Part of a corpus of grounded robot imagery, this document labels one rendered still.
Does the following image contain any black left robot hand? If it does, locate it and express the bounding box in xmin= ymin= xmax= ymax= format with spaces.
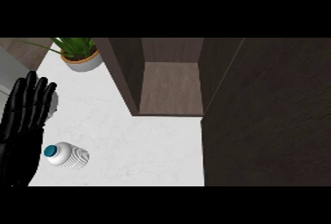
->
xmin=0 ymin=70 xmax=57 ymax=187

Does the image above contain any open dark wooden cabinet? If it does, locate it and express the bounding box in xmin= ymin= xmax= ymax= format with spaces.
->
xmin=91 ymin=38 xmax=245 ymax=118

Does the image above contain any dark wooden cabinet door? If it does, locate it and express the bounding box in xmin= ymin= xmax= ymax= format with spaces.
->
xmin=200 ymin=38 xmax=331 ymax=187

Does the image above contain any white bottle with blue cap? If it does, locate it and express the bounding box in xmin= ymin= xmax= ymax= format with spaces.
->
xmin=42 ymin=141 xmax=90 ymax=170

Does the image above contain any green plant in white pot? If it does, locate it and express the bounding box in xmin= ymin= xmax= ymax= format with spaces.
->
xmin=19 ymin=38 xmax=103 ymax=73

